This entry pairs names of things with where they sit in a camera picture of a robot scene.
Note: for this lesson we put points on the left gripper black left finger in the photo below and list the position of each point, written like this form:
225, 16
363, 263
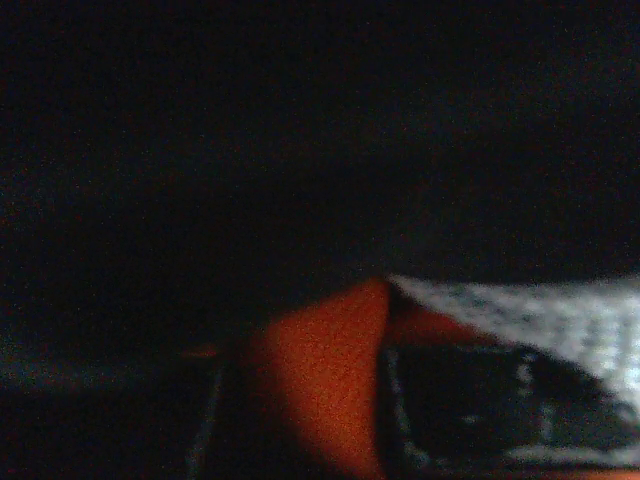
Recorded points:
159, 431

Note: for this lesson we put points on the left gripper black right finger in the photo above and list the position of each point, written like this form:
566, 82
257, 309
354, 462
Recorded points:
489, 410

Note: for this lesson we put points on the orange cloth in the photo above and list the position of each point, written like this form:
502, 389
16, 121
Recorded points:
303, 398

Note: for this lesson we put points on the light grey cloth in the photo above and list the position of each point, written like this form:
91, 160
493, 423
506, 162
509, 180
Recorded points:
592, 324

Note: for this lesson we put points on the black cloth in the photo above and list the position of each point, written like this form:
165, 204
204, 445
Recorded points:
178, 172

